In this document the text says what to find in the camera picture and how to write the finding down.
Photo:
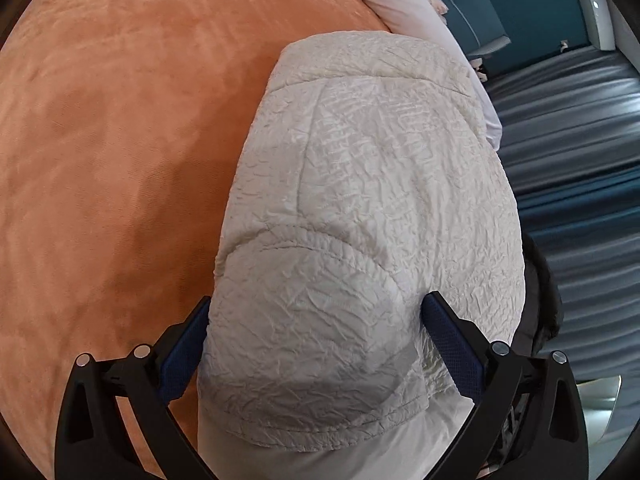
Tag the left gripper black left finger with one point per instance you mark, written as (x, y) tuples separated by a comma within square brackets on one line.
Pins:
[(92, 440)]

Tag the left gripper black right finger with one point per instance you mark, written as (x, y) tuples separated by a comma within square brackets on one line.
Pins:
[(490, 373)]

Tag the white quilted padded jacket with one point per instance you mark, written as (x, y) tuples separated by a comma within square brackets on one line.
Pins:
[(367, 180)]

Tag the grey blue curtain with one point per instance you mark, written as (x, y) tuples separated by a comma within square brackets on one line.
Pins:
[(570, 147)]

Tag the orange plush bed cover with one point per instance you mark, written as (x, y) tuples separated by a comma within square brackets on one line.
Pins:
[(121, 125)]

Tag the teal upholstered headboard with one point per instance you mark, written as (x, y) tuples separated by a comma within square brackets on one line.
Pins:
[(476, 26)]

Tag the rolled white pink duvet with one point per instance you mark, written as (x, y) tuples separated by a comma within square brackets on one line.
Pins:
[(418, 18)]

